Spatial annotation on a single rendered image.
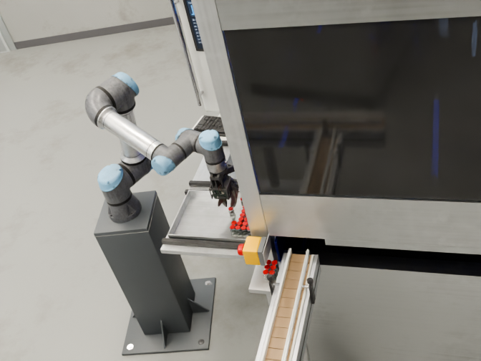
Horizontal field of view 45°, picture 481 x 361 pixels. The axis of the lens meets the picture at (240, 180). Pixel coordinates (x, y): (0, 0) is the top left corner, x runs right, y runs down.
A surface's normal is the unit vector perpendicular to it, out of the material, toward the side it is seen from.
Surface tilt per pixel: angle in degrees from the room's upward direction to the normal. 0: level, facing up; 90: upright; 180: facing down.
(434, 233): 90
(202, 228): 0
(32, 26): 90
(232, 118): 90
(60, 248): 0
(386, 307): 90
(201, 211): 0
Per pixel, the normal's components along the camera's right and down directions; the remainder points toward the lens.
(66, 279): -0.18, -0.75
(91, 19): -0.05, 0.65
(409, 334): -0.26, 0.66
